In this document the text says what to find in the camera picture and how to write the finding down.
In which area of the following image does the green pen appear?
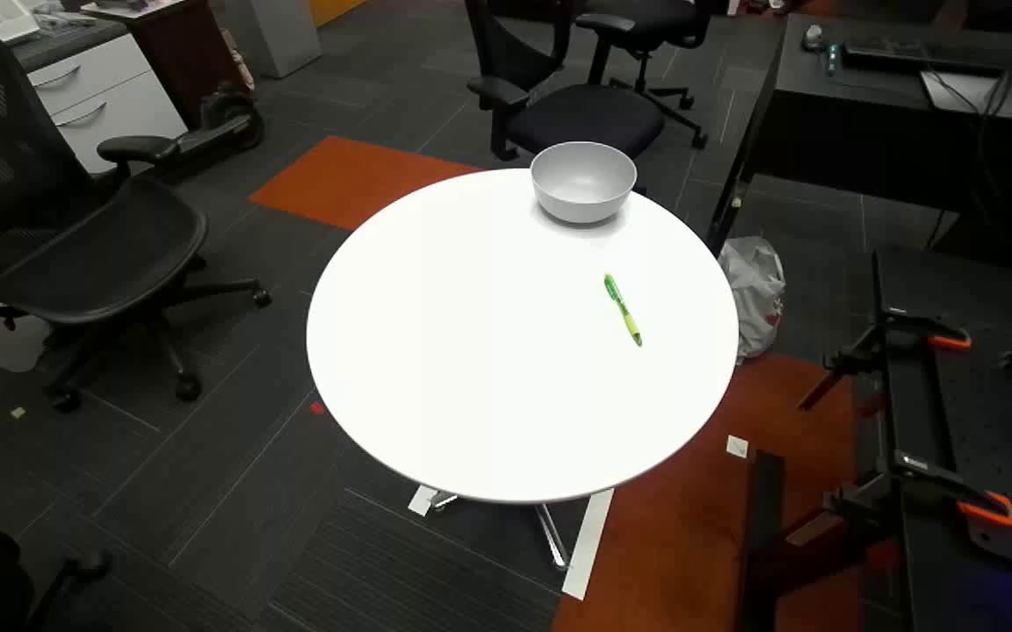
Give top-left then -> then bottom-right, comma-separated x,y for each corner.
601,271 -> 647,352

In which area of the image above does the white bowl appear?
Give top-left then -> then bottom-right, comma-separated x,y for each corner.
527,136 -> 641,227

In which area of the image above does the black padded office chair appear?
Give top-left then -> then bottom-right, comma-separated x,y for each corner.
461,0 -> 668,164

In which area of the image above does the white table base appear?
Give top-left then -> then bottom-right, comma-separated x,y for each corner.
406,480 -> 620,605

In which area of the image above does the black scooter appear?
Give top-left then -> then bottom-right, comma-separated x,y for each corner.
165,77 -> 272,182

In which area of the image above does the black mesh office chair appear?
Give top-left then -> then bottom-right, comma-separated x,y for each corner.
0,13 -> 273,414

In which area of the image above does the black desk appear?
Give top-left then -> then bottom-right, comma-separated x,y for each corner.
705,9 -> 1012,254

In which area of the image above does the white drawer cabinet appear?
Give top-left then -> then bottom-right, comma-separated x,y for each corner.
11,13 -> 189,178

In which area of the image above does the black keyboard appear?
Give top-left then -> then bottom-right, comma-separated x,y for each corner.
840,35 -> 1008,77

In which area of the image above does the black workbench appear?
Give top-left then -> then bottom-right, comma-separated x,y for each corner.
873,246 -> 1012,632

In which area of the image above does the white paper sheet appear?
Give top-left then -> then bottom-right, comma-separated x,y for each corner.
916,68 -> 1012,126

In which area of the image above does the black upright post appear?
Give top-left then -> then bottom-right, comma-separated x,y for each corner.
735,450 -> 791,632

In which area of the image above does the orange handled bar clamp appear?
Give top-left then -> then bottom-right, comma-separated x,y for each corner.
798,307 -> 978,414
820,450 -> 1012,553

